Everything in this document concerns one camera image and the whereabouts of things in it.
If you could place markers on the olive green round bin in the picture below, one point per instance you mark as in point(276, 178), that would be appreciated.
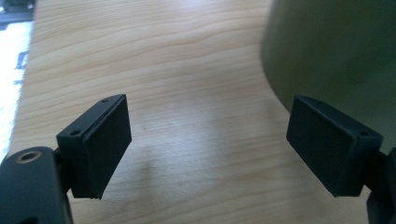
point(330, 46)

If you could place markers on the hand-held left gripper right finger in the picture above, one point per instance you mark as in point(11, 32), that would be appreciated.
point(327, 146)

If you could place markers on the black metal stand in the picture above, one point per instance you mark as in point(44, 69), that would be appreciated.
point(17, 11)

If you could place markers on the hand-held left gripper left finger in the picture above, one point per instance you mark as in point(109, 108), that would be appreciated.
point(99, 146)

